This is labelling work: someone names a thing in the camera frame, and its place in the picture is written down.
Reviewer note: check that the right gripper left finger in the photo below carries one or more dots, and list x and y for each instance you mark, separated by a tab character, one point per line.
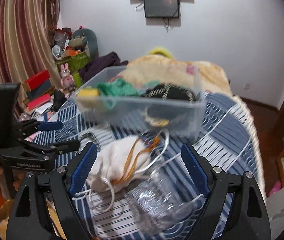
79	168

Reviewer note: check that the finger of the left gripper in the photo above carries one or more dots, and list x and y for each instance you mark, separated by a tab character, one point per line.
50	126
66	146

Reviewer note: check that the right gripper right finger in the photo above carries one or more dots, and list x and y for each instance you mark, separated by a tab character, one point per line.
195	165

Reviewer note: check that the white drawstring pouch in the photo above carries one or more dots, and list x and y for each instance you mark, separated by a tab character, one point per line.
122	161

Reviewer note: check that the grey glitter bag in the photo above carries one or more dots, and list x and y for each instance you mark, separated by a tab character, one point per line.
156	204

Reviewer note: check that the black patterned cloth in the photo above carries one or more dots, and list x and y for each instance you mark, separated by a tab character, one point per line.
161	116

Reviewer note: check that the green knitted cloth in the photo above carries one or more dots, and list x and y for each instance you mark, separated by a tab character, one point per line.
121	88

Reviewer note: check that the blue white patterned bedspread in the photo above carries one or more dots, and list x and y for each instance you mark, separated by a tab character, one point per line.
227	138

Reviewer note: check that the red flat box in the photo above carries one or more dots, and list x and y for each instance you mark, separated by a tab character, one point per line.
36	80

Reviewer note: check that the pink bunny doll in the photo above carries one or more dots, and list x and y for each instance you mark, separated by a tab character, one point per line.
67	80

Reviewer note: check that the yellow sponge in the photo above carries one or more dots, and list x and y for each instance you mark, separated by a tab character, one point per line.
88	99

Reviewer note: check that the green cardboard box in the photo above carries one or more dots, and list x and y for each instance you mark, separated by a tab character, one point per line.
75	63

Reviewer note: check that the dark purple clothing pile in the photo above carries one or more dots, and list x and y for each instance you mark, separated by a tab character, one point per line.
97	65

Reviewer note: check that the clear plastic storage box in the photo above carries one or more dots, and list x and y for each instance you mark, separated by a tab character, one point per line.
142	104

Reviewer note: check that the pink plush toy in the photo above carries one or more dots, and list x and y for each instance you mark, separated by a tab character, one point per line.
277	186

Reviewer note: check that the beige plush blanket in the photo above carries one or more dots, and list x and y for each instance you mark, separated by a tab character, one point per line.
203	74

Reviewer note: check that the grey green plush toy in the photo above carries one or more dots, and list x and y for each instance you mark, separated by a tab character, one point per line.
86	39

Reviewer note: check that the striped pink brown curtain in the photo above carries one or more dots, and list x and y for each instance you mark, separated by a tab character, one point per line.
26	36

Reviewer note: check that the yellow green pillow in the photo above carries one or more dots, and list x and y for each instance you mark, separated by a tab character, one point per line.
162	52

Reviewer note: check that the small wall monitor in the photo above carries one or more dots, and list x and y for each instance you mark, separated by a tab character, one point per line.
161	8

